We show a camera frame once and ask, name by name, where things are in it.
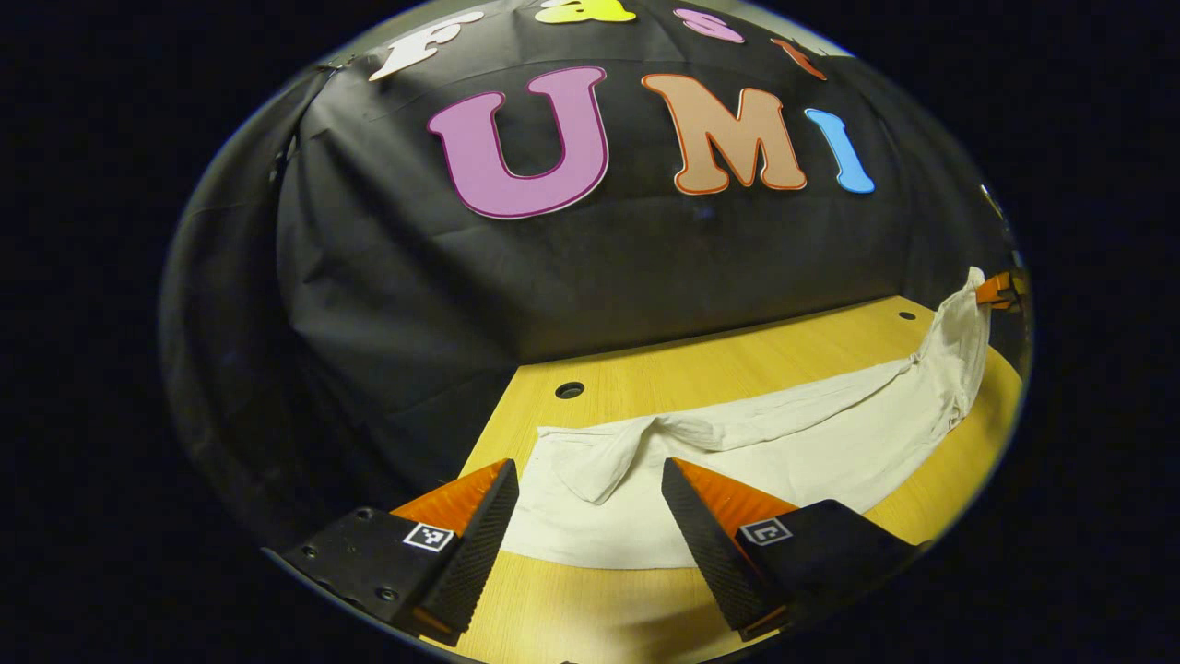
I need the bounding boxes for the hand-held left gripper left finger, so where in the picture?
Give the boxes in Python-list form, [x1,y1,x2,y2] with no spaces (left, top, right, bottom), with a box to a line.
[267,458,520,646]

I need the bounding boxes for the black backdrop cloth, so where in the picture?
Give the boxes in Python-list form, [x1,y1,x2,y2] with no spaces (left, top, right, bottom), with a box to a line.
[161,0,1024,545]

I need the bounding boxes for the white jeans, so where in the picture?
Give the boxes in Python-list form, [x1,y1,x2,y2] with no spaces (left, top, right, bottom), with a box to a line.
[502,266,995,571]

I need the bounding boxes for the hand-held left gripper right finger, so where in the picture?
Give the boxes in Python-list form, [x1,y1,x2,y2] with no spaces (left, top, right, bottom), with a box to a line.
[661,456,923,644]

